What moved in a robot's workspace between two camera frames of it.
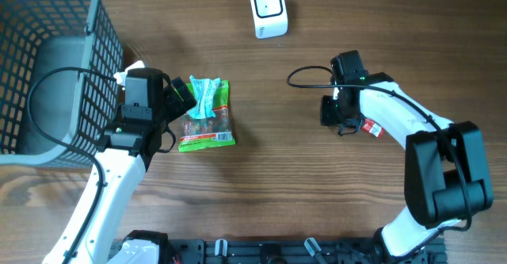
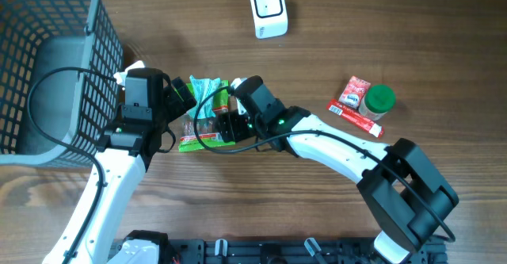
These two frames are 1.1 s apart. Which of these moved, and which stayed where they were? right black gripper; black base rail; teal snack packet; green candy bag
Moved: right black gripper
Stayed: black base rail; teal snack packet; green candy bag
